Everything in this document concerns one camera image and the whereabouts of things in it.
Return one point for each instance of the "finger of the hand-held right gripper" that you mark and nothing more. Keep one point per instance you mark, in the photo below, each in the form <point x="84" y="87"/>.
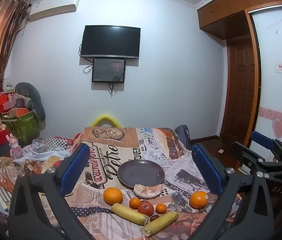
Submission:
<point x="250" y="166"/>
<point x="262" y="140"/>

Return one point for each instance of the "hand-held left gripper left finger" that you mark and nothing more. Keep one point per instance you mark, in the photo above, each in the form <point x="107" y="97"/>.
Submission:
<point x="74" y="170"/>

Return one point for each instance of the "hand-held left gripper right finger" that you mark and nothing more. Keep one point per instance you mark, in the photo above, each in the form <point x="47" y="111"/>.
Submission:
<point x="207" y="170"/>

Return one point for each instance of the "large orange with sticker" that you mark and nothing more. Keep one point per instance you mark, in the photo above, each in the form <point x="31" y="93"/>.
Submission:
<point x="197" y="200"/>

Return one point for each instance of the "large plain orange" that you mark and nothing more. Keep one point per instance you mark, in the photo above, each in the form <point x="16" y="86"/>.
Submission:
<point x="112" y="196"/>

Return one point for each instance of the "small tangerine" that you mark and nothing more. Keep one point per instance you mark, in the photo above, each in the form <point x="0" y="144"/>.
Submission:
<point x="135" y="203"/>
<point x="161" y="208"/>

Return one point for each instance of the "peeled pomelo segment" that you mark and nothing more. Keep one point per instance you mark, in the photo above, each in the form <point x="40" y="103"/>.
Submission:
<point x="147" y="192"/>

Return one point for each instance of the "purple round plate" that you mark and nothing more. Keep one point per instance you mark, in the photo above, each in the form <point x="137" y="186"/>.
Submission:
<point x="141" y="173"/>

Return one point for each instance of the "yellow sugarcane piece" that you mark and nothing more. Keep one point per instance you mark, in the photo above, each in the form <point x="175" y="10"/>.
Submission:
<point x="159" y="223"/>
<point x="128" y="214"/>

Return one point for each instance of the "red tomato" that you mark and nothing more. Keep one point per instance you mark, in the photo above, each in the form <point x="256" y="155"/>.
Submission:
<point x="146" y="208"/>

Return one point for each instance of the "checkered cloth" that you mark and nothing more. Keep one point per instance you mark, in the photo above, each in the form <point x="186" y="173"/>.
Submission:
<point x="56" y="143"/>

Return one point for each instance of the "white crumpled cloth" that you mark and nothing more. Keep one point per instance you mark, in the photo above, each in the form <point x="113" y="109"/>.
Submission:
<point x="43" y="155"/>

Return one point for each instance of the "white heart print wardrobe door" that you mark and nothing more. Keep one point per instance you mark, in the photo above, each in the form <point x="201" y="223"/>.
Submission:
<point x="275" y="92"/>

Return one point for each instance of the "wooden door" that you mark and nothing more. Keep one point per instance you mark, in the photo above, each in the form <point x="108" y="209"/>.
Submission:
<point x="240" y="92"/>

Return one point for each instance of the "newspaper print blanket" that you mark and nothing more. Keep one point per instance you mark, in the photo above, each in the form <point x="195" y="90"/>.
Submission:
<point x="156" y="145"/>

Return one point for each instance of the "pink rabbit figure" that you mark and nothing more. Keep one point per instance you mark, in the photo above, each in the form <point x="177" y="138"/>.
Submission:
<point x="15" y="147"/>

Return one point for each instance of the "green patterned bag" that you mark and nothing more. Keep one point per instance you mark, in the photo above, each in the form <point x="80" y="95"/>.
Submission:
<point x="23" y="127"/>

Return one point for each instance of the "small dark red jujube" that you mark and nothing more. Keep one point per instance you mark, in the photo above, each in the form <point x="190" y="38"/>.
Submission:
<point x="154" y="218"/>

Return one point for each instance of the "small white red sticker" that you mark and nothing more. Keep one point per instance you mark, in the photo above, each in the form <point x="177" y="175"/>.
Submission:
<point x="280" y="67"/>

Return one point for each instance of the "grey plush toy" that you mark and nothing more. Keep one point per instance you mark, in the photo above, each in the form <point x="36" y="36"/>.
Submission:
<point x="34" y="97"/>

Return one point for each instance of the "pile of red gift boxes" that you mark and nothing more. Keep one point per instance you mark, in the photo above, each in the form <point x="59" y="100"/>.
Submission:
<point x="6" y="102"/>

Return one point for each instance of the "wooden overhead cabinet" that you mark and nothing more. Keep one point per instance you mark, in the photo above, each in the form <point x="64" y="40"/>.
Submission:
<point x="230" y="7"/>

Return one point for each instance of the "brown curtain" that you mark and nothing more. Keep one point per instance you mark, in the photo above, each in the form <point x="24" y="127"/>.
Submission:
<point x="13" y="30"/>

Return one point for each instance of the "white air conditioner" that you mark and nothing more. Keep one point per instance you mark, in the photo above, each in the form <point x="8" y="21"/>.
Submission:
<point x="53" y="6"/>

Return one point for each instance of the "small black wall monitor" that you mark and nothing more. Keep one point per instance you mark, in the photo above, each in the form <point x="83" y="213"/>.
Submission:
<point x="108" y="70"/>

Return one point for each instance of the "black wall television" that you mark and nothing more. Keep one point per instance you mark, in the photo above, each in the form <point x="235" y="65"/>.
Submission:
<point x="111" y="41"/>

